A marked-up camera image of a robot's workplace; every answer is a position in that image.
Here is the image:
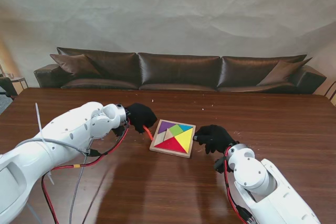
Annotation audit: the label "brown leather sofa pillow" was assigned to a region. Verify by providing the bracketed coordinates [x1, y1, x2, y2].
[256, 57, 313, 87]
[49, 54, 103, 79]

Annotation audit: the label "purple tangram triangle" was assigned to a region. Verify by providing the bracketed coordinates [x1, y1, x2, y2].
[157, 120, 177, 134]

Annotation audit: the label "large red tangram triangle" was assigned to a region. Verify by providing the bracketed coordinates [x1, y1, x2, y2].
[155, 137, 188, 155]

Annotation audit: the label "small side table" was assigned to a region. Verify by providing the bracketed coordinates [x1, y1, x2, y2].
[4, 73, 29, 96]

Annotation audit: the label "large yellow tangram triangle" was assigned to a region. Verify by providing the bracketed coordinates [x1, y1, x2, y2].
[175, 130, 194, 154]

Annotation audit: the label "red black left arm cables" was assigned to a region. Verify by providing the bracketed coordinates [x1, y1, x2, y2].
[41, 119, 131, 224]

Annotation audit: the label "square wooden tangram tray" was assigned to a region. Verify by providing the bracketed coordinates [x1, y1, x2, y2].
[149, 119, 197, 159]

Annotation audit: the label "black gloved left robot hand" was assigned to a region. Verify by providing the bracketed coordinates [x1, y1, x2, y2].
[125, 103, 158, 134]

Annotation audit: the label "white cable tie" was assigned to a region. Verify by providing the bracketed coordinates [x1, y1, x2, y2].
[35, 102, 55, 186]

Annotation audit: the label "red black right arm cables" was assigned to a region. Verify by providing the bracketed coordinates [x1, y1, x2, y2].
[223, 146, 253, 224]

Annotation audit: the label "natural wood tangram triangle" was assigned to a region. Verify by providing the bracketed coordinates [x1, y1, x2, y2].
[163, 128, 176, 144]

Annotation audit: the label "red black arm cables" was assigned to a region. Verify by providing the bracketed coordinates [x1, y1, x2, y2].
[41, 119, 131, 224]
[223, 146, 253, 224]

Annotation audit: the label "dark brown leather sofa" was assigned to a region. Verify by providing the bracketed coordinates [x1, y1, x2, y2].
[33, 47, 327, 95]

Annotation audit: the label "green tangram square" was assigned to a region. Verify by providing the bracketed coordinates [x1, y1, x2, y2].
[167, 124, 185, 137]

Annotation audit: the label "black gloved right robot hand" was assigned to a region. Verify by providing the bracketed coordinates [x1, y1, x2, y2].
[193, 125, 237, 155]

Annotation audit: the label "orange tangram parallelogram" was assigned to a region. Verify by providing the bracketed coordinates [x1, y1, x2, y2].
[143, 125, 156, 142]

